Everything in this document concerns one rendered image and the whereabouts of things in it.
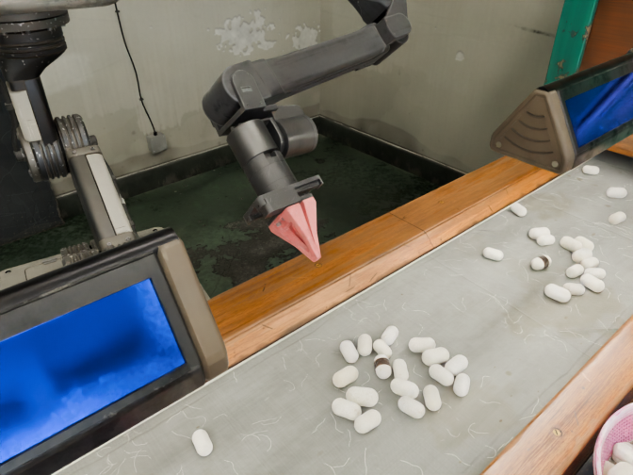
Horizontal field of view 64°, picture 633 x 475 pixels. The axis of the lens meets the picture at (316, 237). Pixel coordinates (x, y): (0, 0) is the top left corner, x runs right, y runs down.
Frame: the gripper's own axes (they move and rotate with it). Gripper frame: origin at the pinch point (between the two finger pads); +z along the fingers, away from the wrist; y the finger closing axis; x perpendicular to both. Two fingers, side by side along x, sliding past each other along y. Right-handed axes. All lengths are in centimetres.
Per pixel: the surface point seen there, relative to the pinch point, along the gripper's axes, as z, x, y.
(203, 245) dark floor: -45, 148, 47
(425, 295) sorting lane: 12.5, 4.9, 17.2
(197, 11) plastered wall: -147, 125, 90
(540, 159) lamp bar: 4.9, -28.7, 8.4
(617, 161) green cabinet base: 10, 5, 90
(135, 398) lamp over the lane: 6.7, -30.4, -31.6
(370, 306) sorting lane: 9.8, 7.4, 8.9
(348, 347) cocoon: 12.7, 2.7, -0.7
